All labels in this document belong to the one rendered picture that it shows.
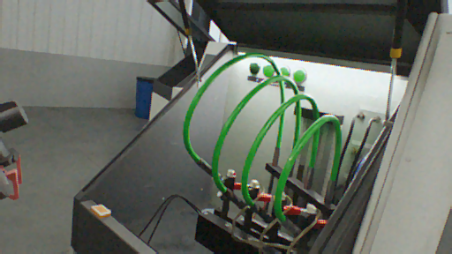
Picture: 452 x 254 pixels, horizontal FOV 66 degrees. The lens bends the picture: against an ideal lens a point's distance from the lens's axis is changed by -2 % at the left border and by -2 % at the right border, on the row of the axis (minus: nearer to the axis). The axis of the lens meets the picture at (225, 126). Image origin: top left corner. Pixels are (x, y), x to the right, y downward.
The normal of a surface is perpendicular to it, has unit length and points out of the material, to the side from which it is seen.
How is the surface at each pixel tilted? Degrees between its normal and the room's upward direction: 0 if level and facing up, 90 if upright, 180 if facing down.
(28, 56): 90
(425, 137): 76
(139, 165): 90
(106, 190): 90
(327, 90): 90
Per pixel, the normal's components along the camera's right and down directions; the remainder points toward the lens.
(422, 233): -0.62, -0.19
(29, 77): 0.65, 0.24
